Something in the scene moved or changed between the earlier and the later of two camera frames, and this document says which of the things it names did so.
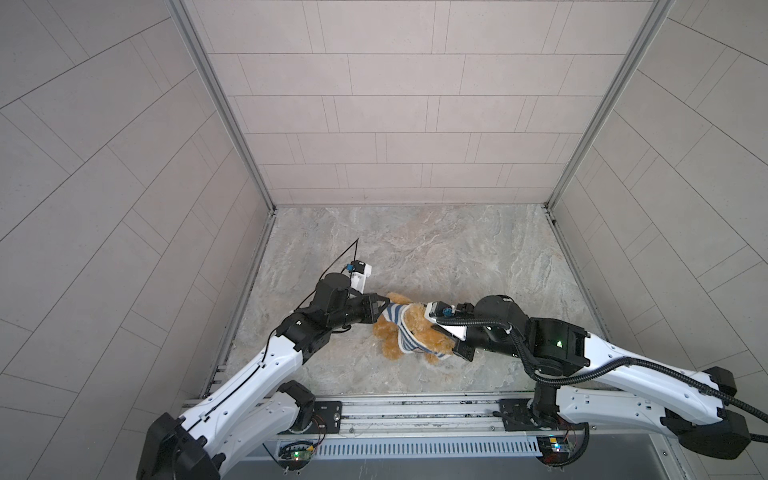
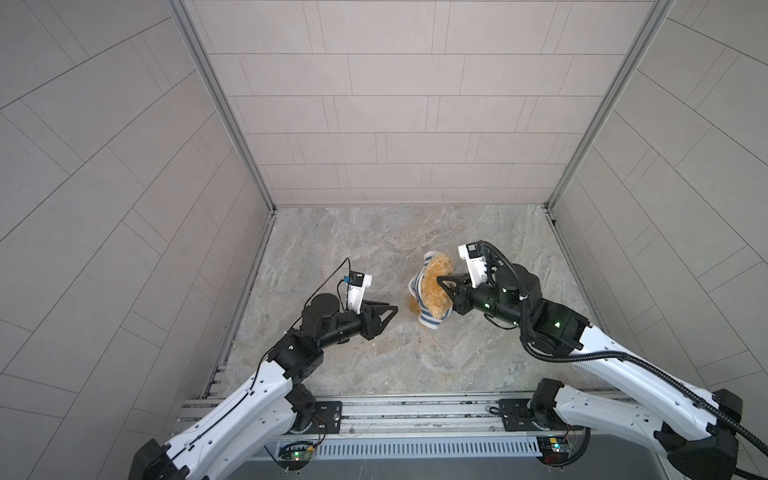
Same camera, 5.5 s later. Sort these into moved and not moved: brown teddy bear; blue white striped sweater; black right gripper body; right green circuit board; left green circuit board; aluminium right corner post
Moved: black right gripper body; blue white striped sweater; brown teddy bear
Not moved: right green circuit board; left green circuit board; aluminium right corner post
